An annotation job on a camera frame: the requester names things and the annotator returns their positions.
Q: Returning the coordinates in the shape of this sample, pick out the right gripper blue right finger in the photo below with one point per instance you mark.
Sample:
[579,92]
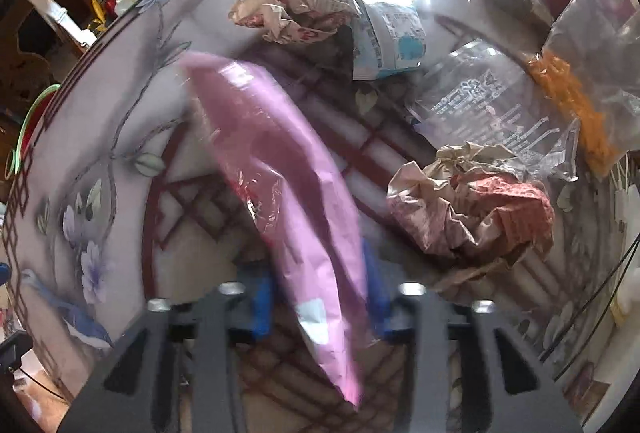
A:
[383,277]

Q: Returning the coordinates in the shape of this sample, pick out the clear bag of orange snacks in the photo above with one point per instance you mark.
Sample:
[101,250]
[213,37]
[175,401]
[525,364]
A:
[589,67]

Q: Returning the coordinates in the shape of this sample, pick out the clear printed plastic bag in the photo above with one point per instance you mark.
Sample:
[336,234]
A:
[477,94]

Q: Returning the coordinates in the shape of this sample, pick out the pink plastic wrapper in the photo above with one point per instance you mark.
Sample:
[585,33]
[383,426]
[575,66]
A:
[278,166]

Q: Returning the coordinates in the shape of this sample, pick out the yellow jug on floor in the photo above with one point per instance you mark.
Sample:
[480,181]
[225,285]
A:
[101,21]

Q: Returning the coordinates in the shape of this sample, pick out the floral patterned tablecloth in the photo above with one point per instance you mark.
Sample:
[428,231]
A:
[123,241]

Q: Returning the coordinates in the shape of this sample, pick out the blue white package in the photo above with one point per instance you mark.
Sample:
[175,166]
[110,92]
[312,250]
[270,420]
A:
[389,39]

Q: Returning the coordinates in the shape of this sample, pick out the red beige paper wrapper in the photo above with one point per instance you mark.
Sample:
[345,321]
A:
[295,21]

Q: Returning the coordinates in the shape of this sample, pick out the red bin with green rim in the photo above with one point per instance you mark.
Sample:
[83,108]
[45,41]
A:
[34,114]

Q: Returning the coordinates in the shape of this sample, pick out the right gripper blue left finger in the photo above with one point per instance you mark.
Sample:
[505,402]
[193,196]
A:
[253,315]

